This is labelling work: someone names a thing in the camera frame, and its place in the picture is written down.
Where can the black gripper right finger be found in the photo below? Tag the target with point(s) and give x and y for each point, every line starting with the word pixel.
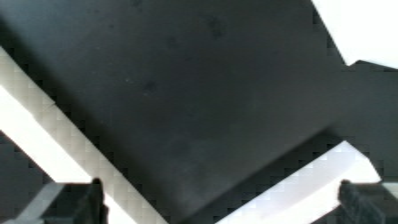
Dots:
pixel 367 202

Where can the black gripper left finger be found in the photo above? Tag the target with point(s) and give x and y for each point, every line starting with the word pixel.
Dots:
pixel 65 204

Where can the white drawer with tag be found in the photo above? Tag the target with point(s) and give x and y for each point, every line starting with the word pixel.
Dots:
pixel 300 198

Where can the white drawer cabinet box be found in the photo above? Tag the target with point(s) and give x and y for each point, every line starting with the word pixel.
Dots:
pixel 360 22

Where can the white front barrier rail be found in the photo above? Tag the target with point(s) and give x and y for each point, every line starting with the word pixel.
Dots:
pixel 44 134

